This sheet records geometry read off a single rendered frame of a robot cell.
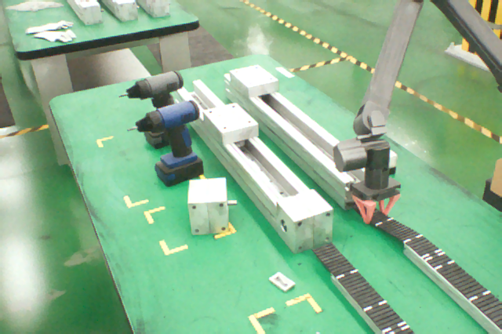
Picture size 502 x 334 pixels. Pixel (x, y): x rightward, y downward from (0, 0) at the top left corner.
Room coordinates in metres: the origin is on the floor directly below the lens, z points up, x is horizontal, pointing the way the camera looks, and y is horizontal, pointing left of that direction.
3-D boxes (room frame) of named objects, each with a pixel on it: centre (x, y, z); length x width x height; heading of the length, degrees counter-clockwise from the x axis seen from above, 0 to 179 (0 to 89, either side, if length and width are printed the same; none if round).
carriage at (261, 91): (1.74, -0.02, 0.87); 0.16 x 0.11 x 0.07; 23
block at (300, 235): (1.03, -0.13, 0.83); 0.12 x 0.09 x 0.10; 113
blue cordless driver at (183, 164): (1.31, 0.23, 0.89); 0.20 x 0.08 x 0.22; 121
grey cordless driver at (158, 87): (1.53, 0.29, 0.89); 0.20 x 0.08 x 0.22; 122
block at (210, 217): (1.10, 0.10, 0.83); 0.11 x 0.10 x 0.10; 92
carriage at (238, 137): (1.43, 0.06, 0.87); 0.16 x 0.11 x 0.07; 23
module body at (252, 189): (1.43, 0.06, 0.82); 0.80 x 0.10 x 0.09; 23
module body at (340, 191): (1.51, -0.12, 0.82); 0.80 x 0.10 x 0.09; 23
